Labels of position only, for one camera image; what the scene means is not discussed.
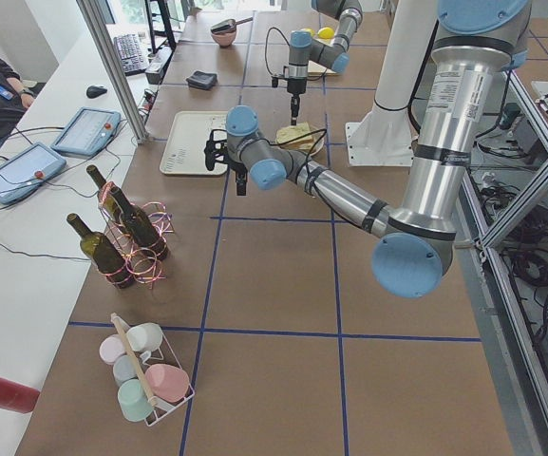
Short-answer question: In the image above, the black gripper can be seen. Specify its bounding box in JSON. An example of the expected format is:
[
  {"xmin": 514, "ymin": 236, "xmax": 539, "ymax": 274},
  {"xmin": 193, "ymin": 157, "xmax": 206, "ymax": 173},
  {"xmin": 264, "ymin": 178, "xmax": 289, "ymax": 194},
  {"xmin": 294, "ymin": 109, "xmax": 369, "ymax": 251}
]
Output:
[
  {"xmin": 287, "ymin": 77, "xmax": 307, "ymax": 125},
  {"xmin": 227, "ymin": 160, "xmax": 248, "ymax": 196}
]

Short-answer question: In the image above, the bread slice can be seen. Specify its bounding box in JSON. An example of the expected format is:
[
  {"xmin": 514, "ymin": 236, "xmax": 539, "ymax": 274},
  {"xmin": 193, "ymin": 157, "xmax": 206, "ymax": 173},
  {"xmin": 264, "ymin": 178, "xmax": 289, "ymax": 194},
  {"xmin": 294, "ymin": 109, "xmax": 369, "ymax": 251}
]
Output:
[{"xmin": 275, "ymin": 123, "xmax": 313, "ymax": 147}]

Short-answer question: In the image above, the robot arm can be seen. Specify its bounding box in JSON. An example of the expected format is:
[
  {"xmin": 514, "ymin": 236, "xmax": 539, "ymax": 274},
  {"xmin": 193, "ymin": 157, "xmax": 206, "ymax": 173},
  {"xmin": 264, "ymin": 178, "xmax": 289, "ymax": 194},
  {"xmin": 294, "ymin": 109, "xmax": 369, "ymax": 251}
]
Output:
[
  {"xmin": 283, "ymin": 0, "xmax": 363, "ymax": 125},
  {"xmin": 226, "ymin": 1, "xmax": 531, "ymax": 298}
]

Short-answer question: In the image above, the cream bear tray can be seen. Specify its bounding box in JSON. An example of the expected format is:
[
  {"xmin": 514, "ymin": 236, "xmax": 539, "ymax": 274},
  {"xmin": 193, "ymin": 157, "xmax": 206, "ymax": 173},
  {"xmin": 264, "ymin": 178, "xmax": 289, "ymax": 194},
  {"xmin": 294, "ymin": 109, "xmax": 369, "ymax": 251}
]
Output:
[{"xmin": 160, "ymin": 110, "xmax": 227, "ymax": 176}]

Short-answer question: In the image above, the white round plate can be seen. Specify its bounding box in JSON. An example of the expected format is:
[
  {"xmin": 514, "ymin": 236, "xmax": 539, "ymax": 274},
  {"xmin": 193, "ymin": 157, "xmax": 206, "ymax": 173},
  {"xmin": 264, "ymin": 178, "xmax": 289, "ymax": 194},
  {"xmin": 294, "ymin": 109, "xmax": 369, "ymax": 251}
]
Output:
[{"xmin": 276, "ymin": 125, "xmax": 326, "ymax": 156}]

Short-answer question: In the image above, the wooden cutting board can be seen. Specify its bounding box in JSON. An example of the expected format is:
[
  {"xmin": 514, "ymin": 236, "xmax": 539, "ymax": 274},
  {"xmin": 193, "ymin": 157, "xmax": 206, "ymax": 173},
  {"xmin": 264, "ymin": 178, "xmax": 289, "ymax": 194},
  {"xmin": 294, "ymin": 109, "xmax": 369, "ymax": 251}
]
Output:
[{"xmin": 308, "ymin": 62, "xmax": 336, "ymax": 77}]

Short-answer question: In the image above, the yellow lemon left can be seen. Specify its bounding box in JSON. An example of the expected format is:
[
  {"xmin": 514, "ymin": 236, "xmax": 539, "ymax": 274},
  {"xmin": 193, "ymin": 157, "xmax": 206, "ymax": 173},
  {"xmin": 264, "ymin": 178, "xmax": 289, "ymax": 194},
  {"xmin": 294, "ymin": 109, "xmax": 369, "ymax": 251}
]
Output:
[{"xmin": 300, "ymin": 28, "xmax": 315, "ymax": 37}]

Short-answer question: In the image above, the yellow lemon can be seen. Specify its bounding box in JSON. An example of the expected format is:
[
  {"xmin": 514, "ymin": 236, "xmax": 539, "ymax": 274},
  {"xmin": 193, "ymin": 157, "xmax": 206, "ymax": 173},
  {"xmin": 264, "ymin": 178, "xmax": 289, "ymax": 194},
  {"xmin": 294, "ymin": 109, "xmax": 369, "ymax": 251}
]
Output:
[
  {"xmin": 317, "ymin": 27, "xmax": 335, "ymax": 40},
  {"xmin": 300, "ymin": 28, "xmax": 315, "ymax": 37}
]

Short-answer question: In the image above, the yellow lemon right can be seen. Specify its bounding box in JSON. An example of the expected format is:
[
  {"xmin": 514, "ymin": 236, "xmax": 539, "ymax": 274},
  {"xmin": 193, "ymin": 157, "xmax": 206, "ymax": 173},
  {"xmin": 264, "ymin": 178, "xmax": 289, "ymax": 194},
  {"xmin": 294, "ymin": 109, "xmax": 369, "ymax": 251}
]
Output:
[{"xmin": 317, "ymin": 27, "xmax": 335, "ymax": 40}]

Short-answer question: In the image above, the pink bowl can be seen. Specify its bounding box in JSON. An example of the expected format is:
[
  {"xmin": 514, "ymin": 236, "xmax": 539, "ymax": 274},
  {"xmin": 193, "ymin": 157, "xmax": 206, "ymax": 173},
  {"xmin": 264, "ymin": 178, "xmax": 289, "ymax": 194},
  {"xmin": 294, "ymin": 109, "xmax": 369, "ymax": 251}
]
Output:
[{"xmin": 211, "ymin": 31, "xmax": 236, "ymax": 48}]

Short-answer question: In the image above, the grey folded cloth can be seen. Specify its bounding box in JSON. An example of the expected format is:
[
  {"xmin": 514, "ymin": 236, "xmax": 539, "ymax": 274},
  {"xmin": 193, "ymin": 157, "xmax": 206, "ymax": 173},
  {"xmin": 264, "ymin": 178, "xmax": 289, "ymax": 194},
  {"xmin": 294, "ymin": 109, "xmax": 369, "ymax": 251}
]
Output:
[{"xmin": 185, "ymin": 70, "xmax": 217, "ymax": 90}]

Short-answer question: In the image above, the metal scoop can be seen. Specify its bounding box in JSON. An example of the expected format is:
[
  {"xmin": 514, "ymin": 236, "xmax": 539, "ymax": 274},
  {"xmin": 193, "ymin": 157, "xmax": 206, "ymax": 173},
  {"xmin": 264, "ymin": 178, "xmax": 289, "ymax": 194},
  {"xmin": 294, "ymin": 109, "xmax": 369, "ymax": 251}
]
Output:
[{"xmin": 210, "ymin": 17, "xmax": 253, "ymax": 35}]

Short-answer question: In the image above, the dark green wine bottle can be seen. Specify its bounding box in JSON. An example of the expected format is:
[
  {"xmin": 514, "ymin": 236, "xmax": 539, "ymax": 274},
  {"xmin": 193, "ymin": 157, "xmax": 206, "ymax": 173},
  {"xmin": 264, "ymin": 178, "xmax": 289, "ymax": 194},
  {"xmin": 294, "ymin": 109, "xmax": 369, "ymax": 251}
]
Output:
[{"xmin": 110, "ymin": 185, "xmax": 169, "ymax": 260}]

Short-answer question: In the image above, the teach pendant far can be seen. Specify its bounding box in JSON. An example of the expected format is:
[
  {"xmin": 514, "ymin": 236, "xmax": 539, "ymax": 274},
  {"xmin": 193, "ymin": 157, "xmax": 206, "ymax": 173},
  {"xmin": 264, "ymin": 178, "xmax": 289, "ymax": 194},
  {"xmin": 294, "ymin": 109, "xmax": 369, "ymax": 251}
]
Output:
[{"xmin": 51, "ymin": 107, "xmax": 122, "ymax": 158}]

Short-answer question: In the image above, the teach pendant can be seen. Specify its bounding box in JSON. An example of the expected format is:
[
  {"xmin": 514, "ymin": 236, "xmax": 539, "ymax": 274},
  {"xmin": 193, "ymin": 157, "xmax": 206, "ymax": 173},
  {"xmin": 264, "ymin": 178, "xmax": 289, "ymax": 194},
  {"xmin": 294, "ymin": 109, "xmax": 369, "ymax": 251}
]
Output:
[
  {"xmin": 0, "ymin": 142, "xmax": 66, "ymax": 205},
  {"xmin": 51, "ymin": 107, "xmax": 122, "ymax": 158}
]

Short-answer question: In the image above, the black keyboard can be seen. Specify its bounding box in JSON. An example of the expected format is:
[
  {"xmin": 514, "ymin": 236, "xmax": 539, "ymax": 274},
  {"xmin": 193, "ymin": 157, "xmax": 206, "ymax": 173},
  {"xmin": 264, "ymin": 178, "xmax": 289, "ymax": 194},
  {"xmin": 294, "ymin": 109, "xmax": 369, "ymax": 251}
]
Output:
[{"xmin": 113, "ymin": 33, "xmax": 149, "ymax": 76}]

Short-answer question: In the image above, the black computer mouse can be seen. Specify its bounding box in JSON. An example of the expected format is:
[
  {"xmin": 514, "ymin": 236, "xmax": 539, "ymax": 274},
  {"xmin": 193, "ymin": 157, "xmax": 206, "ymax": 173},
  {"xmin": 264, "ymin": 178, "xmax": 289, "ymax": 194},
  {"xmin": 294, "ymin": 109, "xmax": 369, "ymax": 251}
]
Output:
[{"xmin": 85, "ymin": 85, "xmax": 108, "ymax": 100}]

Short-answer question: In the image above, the white cup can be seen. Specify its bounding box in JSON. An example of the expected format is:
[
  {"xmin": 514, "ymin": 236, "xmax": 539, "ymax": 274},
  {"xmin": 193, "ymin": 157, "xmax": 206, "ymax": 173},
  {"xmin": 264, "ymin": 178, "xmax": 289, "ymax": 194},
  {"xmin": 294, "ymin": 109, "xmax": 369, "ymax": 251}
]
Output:
[{"xmin": 126, "ymin": 322, "xmax": 163, "ymax": 352}]

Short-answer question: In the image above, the pink cup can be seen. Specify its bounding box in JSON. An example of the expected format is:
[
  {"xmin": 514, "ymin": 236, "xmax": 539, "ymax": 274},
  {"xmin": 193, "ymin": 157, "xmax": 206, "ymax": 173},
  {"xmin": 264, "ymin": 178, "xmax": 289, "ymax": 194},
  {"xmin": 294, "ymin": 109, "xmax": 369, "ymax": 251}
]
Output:
[{"xmin": 145, "ymin": 364, "xmax": 190, "ymax": 403}]

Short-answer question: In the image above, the teach pendant near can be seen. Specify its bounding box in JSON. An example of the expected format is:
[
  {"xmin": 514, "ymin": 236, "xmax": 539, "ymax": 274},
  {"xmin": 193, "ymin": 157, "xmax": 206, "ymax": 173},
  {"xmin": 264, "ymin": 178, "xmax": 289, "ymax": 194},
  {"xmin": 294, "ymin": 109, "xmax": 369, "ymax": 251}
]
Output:
[{"xmin": 0, "ymin": 142, "xmax": 66, "ymax": 205}]

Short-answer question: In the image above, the white cup rack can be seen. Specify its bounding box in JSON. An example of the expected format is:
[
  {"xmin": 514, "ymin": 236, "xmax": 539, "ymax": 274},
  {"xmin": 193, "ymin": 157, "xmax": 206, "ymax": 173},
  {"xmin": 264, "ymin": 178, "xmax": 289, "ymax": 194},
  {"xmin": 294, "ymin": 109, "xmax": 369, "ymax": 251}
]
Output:
[{"xmin": 100, "ymin": 313, "xmax": 195, "ymax": 427}]

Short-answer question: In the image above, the mint green cup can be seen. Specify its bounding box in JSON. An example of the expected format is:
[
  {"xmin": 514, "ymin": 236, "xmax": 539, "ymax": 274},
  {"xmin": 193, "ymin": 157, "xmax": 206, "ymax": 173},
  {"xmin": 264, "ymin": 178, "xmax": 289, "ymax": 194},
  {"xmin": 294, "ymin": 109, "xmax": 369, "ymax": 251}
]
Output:
[{"xmin": 117, "ymin": 378, "xmax": 154, "ymax": 422}]

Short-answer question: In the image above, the red cylinder can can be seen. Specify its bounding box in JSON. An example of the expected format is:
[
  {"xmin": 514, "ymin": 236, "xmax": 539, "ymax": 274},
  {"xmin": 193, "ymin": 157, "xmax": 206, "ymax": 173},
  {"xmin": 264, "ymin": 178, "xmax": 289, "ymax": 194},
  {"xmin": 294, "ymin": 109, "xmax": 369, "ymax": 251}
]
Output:
[{"xmin": 0, "ymin": 377, "xmax": 40, "ymax": 413}]

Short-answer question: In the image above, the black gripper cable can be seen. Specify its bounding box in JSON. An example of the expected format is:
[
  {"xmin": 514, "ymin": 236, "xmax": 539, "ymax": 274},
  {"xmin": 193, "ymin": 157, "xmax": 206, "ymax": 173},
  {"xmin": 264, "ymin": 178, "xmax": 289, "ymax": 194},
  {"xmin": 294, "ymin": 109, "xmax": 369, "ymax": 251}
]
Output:
[{"xmin": 263, "ymin": 26, "xmax": 293, "ymax": 89}]

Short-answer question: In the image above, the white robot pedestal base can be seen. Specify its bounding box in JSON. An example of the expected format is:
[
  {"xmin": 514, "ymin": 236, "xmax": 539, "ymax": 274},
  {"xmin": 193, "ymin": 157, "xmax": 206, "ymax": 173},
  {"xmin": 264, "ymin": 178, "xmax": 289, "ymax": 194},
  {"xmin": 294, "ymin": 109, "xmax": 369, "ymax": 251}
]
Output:
[{"xmin": 346, "ymin": 0, "xmax": 437, "ymax": 166}]

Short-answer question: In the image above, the copper wire bottle rack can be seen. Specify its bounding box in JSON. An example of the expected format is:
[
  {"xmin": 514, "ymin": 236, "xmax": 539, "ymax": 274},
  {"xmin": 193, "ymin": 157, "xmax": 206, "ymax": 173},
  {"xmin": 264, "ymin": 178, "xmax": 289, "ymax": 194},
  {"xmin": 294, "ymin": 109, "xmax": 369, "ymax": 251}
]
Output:
[{"xmin": 99, "ymin": 181, "xmax": 170, "ymax": 287}]

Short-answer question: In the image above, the aluminium frame post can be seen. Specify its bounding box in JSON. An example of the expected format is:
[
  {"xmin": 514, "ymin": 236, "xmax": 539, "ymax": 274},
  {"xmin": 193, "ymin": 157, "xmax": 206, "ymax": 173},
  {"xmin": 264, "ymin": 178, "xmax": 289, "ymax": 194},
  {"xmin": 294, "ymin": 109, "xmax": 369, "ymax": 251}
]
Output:
[{"xmin": 76, "ymin": 0, "xmax": 150, "ymax": 144}]

